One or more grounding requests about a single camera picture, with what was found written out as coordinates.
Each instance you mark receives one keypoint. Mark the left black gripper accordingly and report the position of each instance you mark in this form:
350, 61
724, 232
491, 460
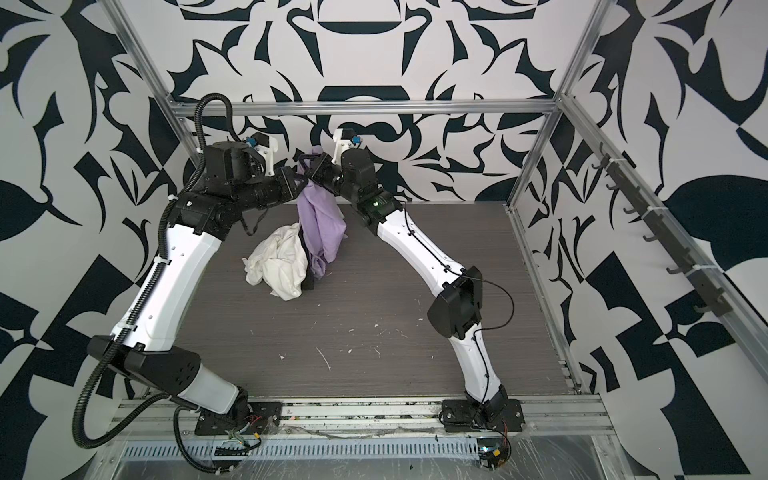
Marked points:
288, 189

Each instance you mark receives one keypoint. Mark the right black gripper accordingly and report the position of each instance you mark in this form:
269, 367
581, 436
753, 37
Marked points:
322, 172

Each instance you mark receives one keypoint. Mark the purple cloth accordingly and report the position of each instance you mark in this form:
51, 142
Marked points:
323, 227

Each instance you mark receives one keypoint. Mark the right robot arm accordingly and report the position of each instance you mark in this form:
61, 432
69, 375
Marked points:
455, 312

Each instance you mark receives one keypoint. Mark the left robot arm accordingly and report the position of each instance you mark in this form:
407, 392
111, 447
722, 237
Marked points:
142, 345

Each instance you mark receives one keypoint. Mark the white cloth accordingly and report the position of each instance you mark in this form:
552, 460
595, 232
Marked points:
280, 262

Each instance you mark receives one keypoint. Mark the black cloth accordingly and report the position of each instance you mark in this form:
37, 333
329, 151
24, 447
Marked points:
309, 281

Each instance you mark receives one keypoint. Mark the small electronics board right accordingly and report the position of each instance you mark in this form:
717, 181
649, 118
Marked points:
493, 453

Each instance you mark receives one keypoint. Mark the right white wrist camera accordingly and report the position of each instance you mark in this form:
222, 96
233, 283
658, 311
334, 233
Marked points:
344, 139

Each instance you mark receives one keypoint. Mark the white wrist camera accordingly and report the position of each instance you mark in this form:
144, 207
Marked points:
266, 146
344, 139

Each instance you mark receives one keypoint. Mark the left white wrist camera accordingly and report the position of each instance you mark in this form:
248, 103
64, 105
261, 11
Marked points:
266, 146

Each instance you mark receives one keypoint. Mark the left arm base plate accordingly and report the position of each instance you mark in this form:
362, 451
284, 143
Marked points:
240, 418

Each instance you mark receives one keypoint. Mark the aluminium frame rail front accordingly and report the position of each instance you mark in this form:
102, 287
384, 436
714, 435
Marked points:
401, 417

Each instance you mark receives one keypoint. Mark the white slotted cable duct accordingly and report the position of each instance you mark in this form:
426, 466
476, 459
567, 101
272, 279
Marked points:
340, 449

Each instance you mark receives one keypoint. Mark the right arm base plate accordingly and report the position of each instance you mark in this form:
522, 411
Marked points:
468, 415

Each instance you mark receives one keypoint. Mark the aluminium cage frame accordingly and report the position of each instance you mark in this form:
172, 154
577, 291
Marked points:
743, 323

